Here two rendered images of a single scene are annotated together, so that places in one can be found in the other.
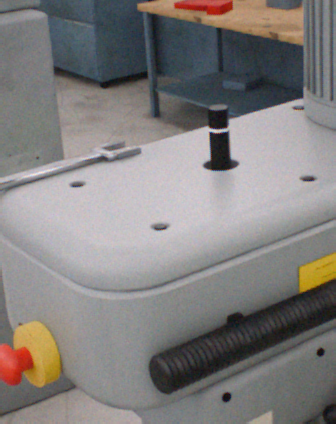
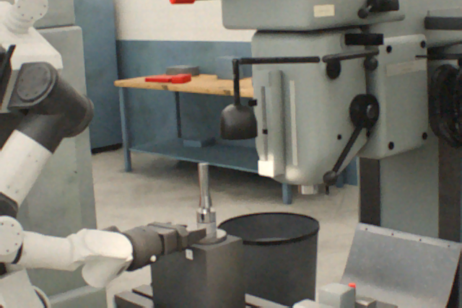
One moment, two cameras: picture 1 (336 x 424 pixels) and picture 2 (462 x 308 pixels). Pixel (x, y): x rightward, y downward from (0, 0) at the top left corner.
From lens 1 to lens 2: 1.00 m
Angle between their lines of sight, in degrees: 15
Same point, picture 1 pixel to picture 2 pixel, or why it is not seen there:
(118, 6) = (95, 90)
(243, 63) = (197, 130)
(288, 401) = (341, 3)
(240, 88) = (197, 145)
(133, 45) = (107, 122)
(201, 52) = (162, 125)
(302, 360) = not seen: outside the picture
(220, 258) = not seen: outside the picture
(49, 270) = not seen: outside the picture
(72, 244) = not seen: outside the picture
